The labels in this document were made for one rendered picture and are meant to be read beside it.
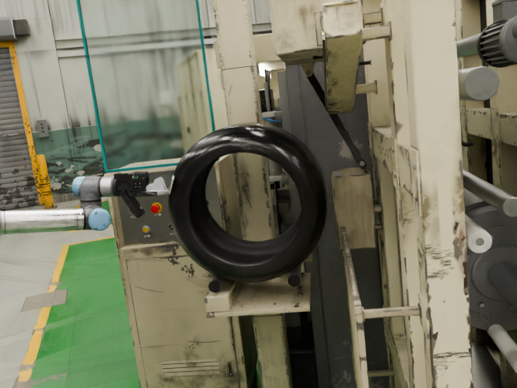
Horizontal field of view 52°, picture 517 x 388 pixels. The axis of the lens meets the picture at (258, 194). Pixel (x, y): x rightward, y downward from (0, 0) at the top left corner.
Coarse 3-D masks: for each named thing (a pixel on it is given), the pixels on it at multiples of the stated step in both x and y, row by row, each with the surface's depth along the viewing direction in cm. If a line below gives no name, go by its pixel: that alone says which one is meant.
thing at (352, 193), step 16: (336, 176) 204; (352, 176) 203; (368, 176) 202; (336, 192) 205; (352, 192) 204; (368, 192) 203; (336, 208) 206; (352, 208) 205; (368, 208) 205; (336, 224) 207; (352, 224) 206; (368, 224) 206; (352, 240) 208; (368, 240) 207
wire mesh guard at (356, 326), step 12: (348, 252) 174; (348, 264) 162; (348, 276) 189; (348, 288) 209; (348, 300) 221; (360, 300) 134; (348, 312) 223; (360, 312) 129; (360, 324) 130; (360, 336) 130; (360, 348) 131; (360, 360) 131; (360, 372) 154; (360, 384) 167
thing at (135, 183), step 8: (120, 176) 190; (128, 176) 188; (136, 176) 190; (144, 176) 191; (112, 184) 190; (120, 184) 194; (128, 184) 189; (136, 184) 190; (144, 184) 189; (128, 192) 192; (136, 192) 189
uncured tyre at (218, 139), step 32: (224, 128) 179; (256, 128) 176; (192, 160) 177; (288, 160) 173; (192, 192) 206; (320, 192) 176; (192, 224) 205; (320, 224) 179; (192, 256) 185; (224, 256) 205; (256, 256) 207; (288, 256) 179
